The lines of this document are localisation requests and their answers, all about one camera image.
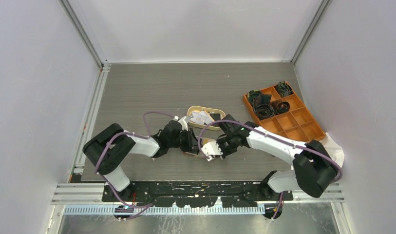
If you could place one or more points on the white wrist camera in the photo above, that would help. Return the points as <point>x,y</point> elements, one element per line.
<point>184,122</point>
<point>211,150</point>

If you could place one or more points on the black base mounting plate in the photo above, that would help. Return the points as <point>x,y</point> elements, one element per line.
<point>197,194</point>

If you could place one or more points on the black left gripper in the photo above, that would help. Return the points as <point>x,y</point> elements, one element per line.
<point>192,141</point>

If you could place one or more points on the cream oval tray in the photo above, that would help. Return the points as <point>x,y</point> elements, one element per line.
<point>200,108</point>

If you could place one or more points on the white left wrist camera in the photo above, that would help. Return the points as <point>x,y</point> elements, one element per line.
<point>184,122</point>

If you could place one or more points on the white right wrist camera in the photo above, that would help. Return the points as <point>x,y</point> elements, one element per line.
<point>211,150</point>

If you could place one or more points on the orange compartment organizer box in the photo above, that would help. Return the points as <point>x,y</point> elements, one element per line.
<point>285,116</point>

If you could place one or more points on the white cards in tray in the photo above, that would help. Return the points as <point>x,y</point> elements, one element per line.
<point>201,117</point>

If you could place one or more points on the white bucket hat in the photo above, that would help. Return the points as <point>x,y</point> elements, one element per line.
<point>333,149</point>

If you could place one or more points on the blue yellow item bundle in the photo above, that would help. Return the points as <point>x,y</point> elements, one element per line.
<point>252,95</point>

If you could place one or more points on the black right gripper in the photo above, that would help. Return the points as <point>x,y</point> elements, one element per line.
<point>225,153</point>

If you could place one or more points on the black card in tray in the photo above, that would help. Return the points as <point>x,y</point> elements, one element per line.
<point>215,116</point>

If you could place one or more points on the dark green item bundle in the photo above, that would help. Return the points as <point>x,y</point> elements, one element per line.
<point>283,89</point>

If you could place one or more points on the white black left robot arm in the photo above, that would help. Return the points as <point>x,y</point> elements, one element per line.
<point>107,149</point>

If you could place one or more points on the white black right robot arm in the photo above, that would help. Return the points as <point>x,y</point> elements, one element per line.
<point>313,170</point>

